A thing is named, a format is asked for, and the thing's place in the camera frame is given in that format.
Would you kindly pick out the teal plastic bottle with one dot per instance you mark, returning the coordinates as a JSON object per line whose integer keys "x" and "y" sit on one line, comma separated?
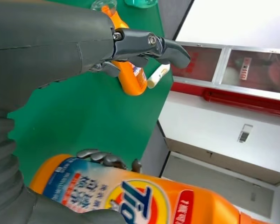
{"x": 141, "y": 3}

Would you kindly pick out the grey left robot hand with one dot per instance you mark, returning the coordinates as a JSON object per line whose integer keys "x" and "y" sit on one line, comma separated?
{"x": 48, "y": 46}

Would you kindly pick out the white wall outlet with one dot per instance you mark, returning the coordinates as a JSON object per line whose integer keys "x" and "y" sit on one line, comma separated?
{"x": 245, "y": 133}

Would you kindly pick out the green mat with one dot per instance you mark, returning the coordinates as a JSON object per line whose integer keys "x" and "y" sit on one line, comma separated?
{"x": 83, "y": 117}

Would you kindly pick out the white plastic bottle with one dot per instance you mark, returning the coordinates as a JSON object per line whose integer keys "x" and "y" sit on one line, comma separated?
{"x": 157, "y": 79}

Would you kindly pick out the red and white cabinet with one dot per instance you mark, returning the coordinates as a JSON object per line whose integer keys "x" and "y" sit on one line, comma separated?
{"x": 247, "y": 99}

